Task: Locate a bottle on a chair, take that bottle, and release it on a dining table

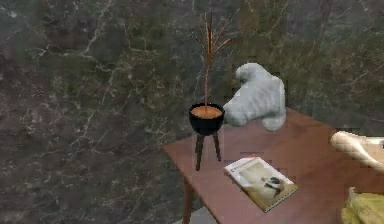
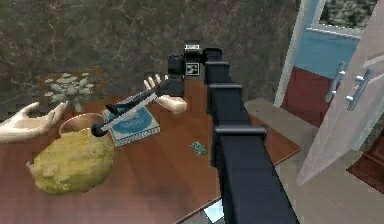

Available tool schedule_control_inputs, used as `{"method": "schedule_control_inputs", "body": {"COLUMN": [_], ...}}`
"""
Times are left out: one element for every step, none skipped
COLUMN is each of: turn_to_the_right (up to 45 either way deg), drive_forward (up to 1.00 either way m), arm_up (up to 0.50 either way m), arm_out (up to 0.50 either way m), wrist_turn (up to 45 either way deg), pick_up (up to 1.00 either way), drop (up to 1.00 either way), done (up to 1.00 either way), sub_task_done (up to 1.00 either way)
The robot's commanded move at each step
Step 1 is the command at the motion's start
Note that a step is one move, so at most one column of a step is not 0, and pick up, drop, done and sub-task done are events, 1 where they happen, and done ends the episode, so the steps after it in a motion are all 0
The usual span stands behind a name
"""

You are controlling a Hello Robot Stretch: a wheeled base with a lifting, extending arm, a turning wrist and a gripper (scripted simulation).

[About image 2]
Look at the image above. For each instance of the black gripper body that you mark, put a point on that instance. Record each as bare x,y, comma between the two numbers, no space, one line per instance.
175,85

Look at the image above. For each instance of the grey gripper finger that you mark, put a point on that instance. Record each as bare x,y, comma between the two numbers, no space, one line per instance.
133,101
128,114

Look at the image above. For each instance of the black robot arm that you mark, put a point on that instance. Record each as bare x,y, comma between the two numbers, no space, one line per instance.
246,160

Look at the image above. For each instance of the blue and white book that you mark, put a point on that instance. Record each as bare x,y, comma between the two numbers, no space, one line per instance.
136,126

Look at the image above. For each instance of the pale hand sculpture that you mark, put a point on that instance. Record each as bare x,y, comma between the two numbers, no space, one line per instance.
23,125
175,103

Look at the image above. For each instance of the copper bowl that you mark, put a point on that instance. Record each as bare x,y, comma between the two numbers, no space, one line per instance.
81,119

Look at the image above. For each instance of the pale-leaved house plant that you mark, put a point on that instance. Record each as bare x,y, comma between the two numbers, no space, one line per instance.
68,87

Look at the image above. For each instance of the brown wooden table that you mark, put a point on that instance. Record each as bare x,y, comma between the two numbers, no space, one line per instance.
160,173

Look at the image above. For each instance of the small green card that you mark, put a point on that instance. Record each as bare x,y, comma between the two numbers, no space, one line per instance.
199,148

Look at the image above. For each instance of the yellow lumpy round thing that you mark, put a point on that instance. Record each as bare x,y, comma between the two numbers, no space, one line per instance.
71,163

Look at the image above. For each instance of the white room door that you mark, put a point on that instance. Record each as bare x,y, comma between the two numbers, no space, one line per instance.
343,133

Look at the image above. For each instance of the white-framed window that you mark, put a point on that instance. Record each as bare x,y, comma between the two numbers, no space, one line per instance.
346,13

